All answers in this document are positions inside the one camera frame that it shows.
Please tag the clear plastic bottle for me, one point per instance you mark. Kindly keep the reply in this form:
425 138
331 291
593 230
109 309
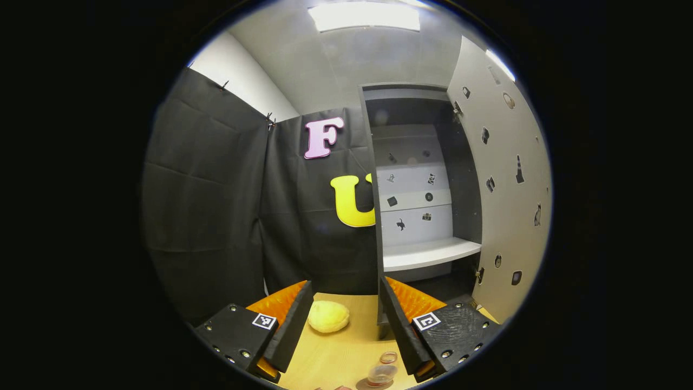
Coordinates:
381 374

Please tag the black backdrop cloth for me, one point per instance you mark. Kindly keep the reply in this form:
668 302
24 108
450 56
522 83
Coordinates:
216 206

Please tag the white cabinet shelf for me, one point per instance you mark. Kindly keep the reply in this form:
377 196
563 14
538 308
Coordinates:
427 253

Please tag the grey cabinet door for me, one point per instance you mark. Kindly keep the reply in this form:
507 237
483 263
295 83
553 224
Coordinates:
503 227

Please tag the round brown coaster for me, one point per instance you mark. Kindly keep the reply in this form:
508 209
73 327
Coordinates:
363 384

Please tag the large ceiling light panel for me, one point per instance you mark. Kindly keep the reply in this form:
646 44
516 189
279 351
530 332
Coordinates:
363 16

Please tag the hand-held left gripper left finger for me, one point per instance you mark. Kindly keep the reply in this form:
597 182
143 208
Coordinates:
292 330

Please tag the dark grey cabinet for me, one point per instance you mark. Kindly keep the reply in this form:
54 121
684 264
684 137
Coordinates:
465 189

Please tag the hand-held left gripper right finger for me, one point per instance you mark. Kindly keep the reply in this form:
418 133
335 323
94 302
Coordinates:
403 330

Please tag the metal cabinet hinge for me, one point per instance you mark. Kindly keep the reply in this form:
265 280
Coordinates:
458 108
480 275

